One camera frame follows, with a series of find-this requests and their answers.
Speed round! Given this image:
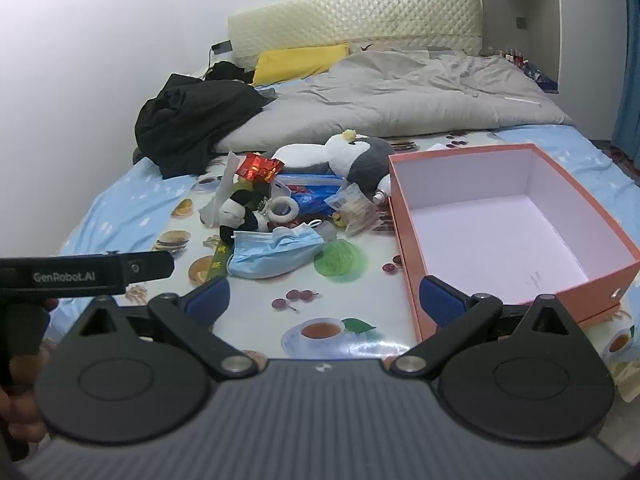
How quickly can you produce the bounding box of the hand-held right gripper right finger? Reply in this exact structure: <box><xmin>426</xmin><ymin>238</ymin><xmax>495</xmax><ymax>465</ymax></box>
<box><xmin>390</xmin><ymin>275</ymin><xmax>589</xmax><ymax>378</ymax></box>

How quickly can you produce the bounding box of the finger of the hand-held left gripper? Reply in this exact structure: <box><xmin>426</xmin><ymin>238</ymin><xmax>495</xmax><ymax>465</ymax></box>
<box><xmin>107</xmin><ymin>251</ymin><xmax>176</xmax><ymax>285</ymax></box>

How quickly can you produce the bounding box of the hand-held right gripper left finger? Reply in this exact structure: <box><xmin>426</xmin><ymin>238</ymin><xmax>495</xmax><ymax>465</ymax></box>
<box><xmin>61</xmin><ymin>275</ymin><xmax>253</xmax><ymax>382</ymax></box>

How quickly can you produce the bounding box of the blue face mask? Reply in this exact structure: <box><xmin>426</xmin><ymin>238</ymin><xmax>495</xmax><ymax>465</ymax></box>
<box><xmin>227</xmin><ymin>224</ymin><xmax>327</xmax><ymax>280</ymax></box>

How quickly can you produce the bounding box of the black white panda plush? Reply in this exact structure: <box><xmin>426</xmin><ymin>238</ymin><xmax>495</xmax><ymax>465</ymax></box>
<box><xmin>218</xmin><ymin>180</ymin><xmax>274</xmax><ymax>244</ymax></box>

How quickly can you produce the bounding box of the salmon cardboard box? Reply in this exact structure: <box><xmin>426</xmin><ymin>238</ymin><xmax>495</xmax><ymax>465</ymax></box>
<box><xmin>388</xmin><ymin>143</ymin><xmax>640</xmax><ymax>344</ymax></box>

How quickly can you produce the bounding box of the blue plastic bag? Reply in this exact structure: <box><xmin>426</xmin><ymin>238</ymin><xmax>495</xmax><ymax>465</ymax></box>
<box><xmin>272</xmin><ymin>173</ymin><xmax>349</xmax><ymax>221</ymax></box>

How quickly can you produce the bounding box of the person's left hand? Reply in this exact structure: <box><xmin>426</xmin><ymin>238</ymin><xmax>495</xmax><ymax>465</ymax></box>
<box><xmin>0</xmin><ymin>297</ymin><xmax>61</xmax><ymax>445</ymax></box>

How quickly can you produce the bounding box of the green embroidered plush toy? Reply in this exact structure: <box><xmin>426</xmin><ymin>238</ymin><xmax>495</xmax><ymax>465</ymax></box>
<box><xmin>209</xmin><ymin>242</ymin><xmax>234</xmax><ymax>279</ymax></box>

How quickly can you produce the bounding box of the fruit printed plastic sheet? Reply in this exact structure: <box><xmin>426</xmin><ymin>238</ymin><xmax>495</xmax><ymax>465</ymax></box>
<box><xmin>122</xmin><ymin>129</ymin><xmax>640</xmax><ymax>403</ymax></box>

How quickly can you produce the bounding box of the white plastic bag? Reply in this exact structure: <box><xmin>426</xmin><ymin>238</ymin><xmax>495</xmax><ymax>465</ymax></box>
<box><xmin>197</xmin><ymin>150</ymin><xmax>252</xmax><ymax>227</ymax></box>

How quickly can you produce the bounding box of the white bottle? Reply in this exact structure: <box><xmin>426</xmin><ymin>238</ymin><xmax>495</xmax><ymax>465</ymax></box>
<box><xmin>372</xmin><ymin>175</ymin><xmax>394</xmax><ymax>206</ymax></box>

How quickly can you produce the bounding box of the clear snack packet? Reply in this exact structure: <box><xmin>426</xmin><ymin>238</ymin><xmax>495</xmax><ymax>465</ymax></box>
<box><xmin>324</xmin><ymin>183</ymin><xmax>379</xmax><ymax>238</ymax></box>

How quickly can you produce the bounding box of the red foil packet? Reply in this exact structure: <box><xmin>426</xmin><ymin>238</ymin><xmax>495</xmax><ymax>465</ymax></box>
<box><xmin>234</xmin><ymin>152</ymin><xmax>285</xmax><ymax>185</ymax></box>

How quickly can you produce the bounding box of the black clothing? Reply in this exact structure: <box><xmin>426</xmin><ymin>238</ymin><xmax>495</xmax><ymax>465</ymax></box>
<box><xmin>133</xmin><ymin>61</ymin><xmax>277</xmax><ymax>180</ymax></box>

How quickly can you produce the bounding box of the grey white penguin plush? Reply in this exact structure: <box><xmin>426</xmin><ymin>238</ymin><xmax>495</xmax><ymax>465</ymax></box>
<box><xmin>269</xmin><ymin>129</ymin><xmax>396</xmax><ymax>197</ymax></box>

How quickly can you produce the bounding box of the grey duvet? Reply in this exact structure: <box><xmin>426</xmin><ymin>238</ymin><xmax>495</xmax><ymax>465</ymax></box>
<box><xmin>212</xmin><ymin>48</ymin><xmax>574</xmax><ymax>154</ymax></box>

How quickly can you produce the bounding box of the yellow cloth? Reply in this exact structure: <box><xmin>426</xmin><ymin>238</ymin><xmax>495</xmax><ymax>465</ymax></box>
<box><xmin>251</xmin><ymin>43</ymin><xmax>351</xmax><ymax>87</ymax></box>

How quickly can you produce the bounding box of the group of small bottles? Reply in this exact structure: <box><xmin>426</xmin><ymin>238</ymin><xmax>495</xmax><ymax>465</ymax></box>
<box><xmin>479</xmin><ymin>47</ymin><xmax>559</xmax><ymax>94</ymax></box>

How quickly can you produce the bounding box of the cream quilted headboard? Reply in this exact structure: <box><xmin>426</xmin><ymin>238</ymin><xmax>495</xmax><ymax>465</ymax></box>
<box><xmin>227</xmin><ymin>0</ymin><xmax>484</xmax><ymax>69</ymax></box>

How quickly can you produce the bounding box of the blue curtain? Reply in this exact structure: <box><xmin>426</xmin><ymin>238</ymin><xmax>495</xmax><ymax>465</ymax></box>
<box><xmin>609</xmin><ymin>0</ymin><xmax>640</xmax><ymax>162</ymax></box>

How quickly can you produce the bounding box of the white cabinet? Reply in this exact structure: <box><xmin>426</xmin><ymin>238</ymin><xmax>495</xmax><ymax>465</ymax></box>
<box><xmin>477</xmin><ymin>0</ymin><xmax>629</xmax><ymax>97</ymax></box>

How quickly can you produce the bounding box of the white fluffy ring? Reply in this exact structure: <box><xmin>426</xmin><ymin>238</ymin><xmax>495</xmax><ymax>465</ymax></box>
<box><xmin>267</xmin><ymin>195</ymin><xmax>300</xmax><ymax>225</ymax></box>

